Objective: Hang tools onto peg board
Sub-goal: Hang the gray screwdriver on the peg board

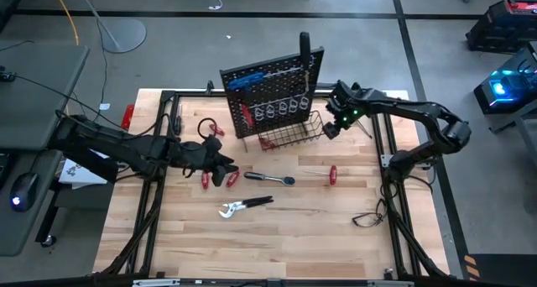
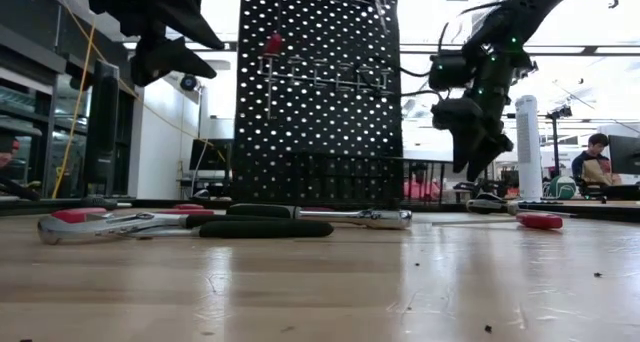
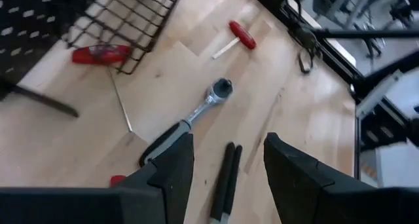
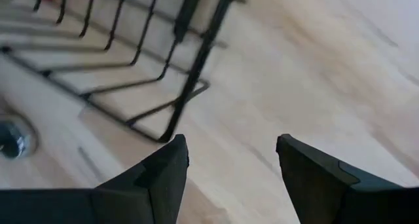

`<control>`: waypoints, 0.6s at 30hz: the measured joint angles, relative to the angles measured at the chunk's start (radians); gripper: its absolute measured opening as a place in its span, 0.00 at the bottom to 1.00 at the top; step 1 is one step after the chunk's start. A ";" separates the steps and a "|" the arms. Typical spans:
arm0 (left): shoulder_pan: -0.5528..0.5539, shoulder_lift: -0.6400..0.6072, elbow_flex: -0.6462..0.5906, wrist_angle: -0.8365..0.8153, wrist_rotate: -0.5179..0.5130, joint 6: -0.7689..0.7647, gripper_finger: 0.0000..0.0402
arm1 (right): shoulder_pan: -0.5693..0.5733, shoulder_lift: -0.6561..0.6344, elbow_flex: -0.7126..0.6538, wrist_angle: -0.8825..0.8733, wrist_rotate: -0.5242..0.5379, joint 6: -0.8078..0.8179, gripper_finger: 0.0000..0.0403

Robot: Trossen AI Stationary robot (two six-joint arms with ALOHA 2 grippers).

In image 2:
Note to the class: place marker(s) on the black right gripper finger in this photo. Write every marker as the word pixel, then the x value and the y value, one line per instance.
pixel 462 154
pixel 490 154

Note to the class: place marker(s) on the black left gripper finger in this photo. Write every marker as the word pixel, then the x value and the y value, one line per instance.
pixel 185 12
pixel 170 59

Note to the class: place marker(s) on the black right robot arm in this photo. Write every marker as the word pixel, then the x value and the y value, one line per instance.
pixel 530 2

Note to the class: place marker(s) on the white tower fan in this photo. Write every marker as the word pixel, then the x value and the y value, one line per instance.
pixel 528 147

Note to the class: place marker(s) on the person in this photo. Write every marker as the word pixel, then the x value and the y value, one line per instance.
pixel 425 189
pixel 595 162

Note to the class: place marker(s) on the green white ball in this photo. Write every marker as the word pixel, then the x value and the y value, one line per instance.
pixel 562 188

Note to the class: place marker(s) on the black monitor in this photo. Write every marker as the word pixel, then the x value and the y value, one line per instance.
pixel 210 154
pixel 625 154

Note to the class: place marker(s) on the black perforated pegboard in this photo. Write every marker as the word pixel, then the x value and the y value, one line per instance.
pixel 325 132

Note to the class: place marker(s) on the dark storage shelf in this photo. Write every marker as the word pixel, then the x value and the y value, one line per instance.
pixel 25 107

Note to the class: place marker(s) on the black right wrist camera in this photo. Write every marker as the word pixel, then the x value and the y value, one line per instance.
pixel 450 71

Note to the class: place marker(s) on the black upright post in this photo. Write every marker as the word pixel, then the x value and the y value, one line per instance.
pixel 102 132

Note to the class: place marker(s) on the black metal table frame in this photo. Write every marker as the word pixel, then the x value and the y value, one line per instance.
pixel 610 212

